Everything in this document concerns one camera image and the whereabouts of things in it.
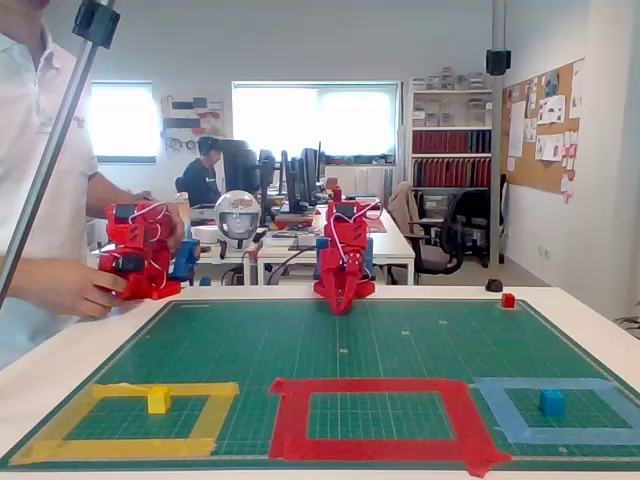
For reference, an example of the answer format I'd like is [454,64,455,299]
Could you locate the red leader arm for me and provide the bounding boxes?
[97,202,182,301]

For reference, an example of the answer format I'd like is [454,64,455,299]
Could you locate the person's left forearm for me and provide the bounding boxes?
[87,169,149,219]

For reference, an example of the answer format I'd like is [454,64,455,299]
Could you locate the person's right forearm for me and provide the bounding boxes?
[0,254,40,304]

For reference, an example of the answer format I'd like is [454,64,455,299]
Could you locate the red tape square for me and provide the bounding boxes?
[267,377,514,479]

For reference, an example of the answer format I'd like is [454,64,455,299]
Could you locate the yellow cube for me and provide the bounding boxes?
[147,385,173,415]

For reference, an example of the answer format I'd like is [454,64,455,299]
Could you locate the blue cube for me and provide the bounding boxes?
[538,388,566,418]

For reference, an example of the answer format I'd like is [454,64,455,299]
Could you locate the blue tape square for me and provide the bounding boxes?
[468,377,640,446]

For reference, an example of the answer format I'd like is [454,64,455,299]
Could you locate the yellow tape square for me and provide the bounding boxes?
[8,381,240,466]

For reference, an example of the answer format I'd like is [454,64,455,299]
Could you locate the person's left hand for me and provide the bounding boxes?
[144,193,187,259]

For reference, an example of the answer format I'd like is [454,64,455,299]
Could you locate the person's right hand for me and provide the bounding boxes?
[37,258,126,321]

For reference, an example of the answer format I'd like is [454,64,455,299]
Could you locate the green cutting mat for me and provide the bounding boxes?
[2,298,640,472]

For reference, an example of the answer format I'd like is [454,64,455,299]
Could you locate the chair with beige jacket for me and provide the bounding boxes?
[387,180,426,236]

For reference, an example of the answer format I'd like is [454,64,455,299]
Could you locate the black monitor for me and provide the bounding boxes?
[279,142,322,214]
[257,148,279,221]
[219,139,261,197]

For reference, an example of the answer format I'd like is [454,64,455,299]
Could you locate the black office chair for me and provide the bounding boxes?
[409,188,494,276]

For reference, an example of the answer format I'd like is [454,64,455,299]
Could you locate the white helmet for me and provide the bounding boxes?
[214,190,261,251]

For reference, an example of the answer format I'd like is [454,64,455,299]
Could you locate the wide bright window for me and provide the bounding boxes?
[231,79,401,164]

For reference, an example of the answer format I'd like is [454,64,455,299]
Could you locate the white bookshelf with binders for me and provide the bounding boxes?
[408,74,494,194]

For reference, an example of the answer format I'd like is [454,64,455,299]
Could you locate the seated person dark shirt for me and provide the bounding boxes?
[174,135,224,209]

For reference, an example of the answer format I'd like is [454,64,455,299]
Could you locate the water bottle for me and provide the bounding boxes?
[174,191,194,241]

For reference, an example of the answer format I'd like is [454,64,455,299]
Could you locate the vertical metal pole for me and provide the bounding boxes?
[488,0,507,266]

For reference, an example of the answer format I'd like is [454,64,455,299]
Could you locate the cork notice board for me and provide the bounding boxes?
[501,57,586,204]

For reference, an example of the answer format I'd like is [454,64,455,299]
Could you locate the black pole clamp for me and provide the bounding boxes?
[72,0,122,50]
[485,48,512,77]

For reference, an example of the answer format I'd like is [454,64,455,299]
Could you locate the small bright window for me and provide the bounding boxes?
[87,79,161,165]

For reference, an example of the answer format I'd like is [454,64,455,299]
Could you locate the green plant leaves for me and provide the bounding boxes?
[613,313,640,342]

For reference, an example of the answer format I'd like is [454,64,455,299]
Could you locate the slanted metal pole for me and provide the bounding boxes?
[0,0,117,309]

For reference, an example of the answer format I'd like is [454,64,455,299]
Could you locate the person torso white shirt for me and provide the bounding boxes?
[0,0,101,371]

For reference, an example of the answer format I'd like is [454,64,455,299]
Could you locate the white servo cable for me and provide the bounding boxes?
[127,202,169,289]
[332,201,382,269]

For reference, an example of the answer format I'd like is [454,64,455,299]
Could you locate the wall tool rack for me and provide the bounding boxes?
[160,94,226,156]

